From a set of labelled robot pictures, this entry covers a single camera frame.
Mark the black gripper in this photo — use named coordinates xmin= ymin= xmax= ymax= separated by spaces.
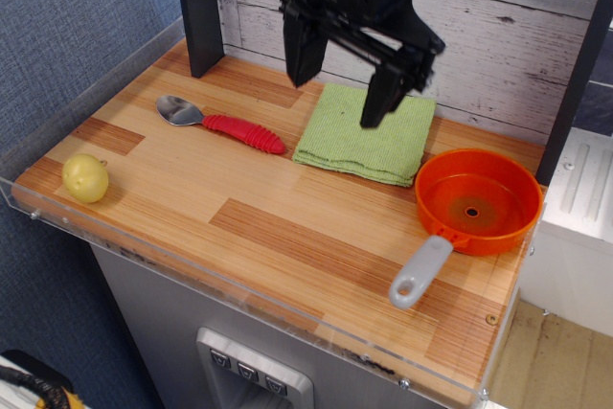
xmin=280 ymin=0 xmax=445 ymax=128

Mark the green cloth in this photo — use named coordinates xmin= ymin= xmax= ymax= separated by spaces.
xmin=292 ymin=83 xmax=437 ymax=187

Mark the yellow toy potato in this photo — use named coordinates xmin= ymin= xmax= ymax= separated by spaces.
xmin=61 ymin=153 xmax=109 ymax=203

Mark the white toy sink unit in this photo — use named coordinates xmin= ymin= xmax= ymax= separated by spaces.
xmin=519 ymin=127 xmax=612 ymax=335

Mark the grey toy fridge cabinet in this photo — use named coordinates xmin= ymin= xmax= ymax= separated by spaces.
xmin=93 ymin=247 xmax=438 ymax=408

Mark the silver dispenser button panel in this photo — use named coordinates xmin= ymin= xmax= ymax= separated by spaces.
xmin=196 ymin=328 xmax=315 ymax=408

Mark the clear acrylic table guard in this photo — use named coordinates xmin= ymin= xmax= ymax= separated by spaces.
xmin=1 ymin=22 xmax=529 ymax=408

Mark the yellow object bottom corner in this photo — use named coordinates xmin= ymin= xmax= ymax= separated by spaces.
xmin=35 ymin=392 xmax=86 ymax=409

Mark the red handled metal spoon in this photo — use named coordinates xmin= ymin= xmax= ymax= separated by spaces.
xmin=155 ymin=95 xmax=286 ymax=154

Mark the dark left frame post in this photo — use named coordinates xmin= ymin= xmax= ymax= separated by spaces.
xmin=180 ymin=0 xmax=224 ymax=79

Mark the dark frame post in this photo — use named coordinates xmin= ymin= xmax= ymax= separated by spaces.
xmin=535 ymin=0 xmax=612 ymax=187
xmin=180 ymin=0 xmax=224 ymax=79

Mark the orange pot grey handle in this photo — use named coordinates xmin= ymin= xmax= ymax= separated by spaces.
xmin=388 ymin=148 xmax=543 ymax=310

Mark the dark right frame post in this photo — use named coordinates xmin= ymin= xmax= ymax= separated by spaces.
xmin=535 ymin=0 xmax=612 ymax=187

